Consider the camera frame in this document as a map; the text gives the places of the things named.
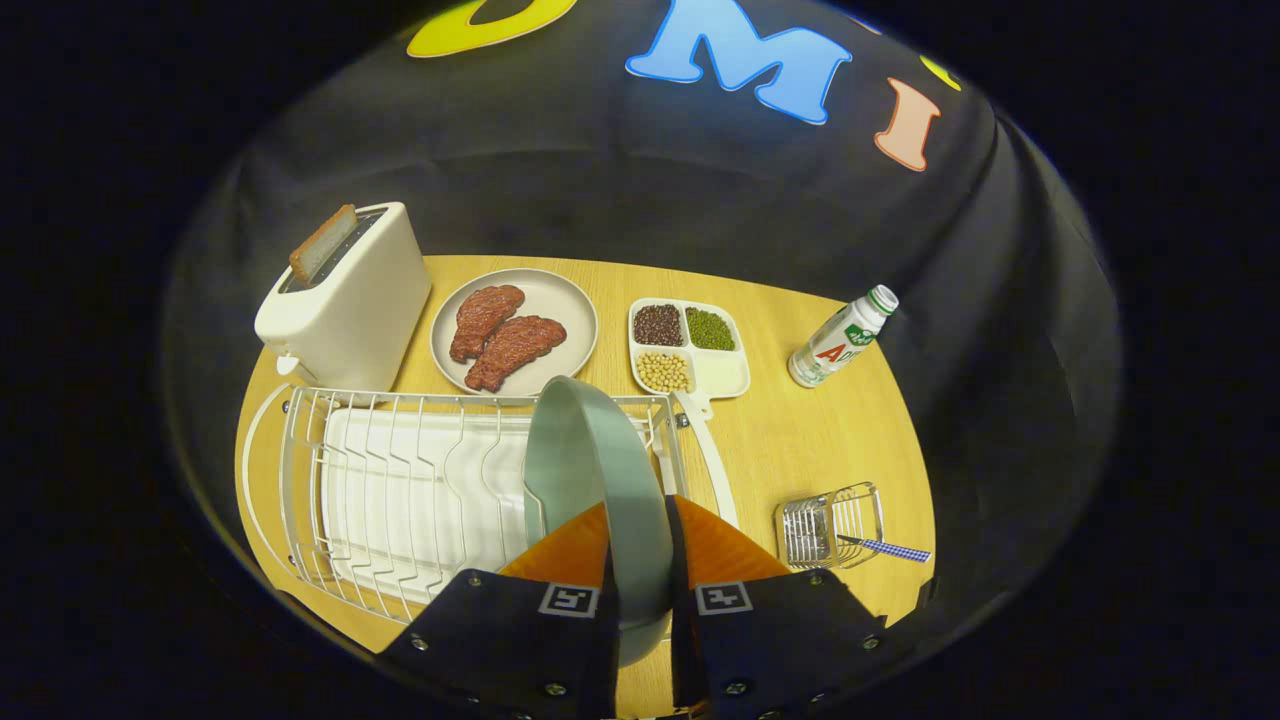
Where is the white drink bottle green label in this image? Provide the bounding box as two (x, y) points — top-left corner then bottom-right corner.
(787, 285), (900, 389)

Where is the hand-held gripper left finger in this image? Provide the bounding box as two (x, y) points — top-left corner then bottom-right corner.
(375, 500), (621, 720)

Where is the pile of dark red beans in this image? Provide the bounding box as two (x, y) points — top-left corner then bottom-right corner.
(633, 304), (685, 347)

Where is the spoon with white-tipped handle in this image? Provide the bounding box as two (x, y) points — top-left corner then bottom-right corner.
(836, 533), (933, 564)

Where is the white toaster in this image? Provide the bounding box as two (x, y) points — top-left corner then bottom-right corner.
(254, 202), (433, 393)

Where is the white wire dish rack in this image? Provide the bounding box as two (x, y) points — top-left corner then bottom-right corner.
(235, 383), (741, 626)

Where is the black backdrop cloth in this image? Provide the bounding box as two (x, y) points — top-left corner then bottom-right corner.
(165, 0), (1121, 661)

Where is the white divided tray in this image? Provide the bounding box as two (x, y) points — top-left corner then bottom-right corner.
(628, 297), (752, 421)

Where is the brown bread slice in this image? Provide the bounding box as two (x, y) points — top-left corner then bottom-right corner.
(289, 205), (358, 286)

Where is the grey round plate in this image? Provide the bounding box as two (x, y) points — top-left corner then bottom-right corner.
(430, 268), (599, 397)

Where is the brown steak piece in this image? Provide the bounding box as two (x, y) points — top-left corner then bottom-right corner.
(449, 285), (526, 363)
(464, 315), (568, 393)

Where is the pale green plate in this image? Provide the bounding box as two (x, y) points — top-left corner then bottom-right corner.
(523, 376), (676, 669)

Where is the metal wire basket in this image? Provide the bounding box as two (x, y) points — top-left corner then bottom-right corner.
(773, 482), (886, 571)

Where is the pile of green beans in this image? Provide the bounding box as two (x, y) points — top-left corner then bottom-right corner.
(686, 307), (737, 352)

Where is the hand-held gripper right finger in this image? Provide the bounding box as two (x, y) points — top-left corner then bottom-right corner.
(665, 495), (891, 720)

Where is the pile of yellow soybeans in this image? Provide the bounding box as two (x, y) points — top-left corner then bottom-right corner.
(636, 351), (694, 394)

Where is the white plastic drip tray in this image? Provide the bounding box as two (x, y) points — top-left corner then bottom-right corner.
(322, 408), (546, 606)

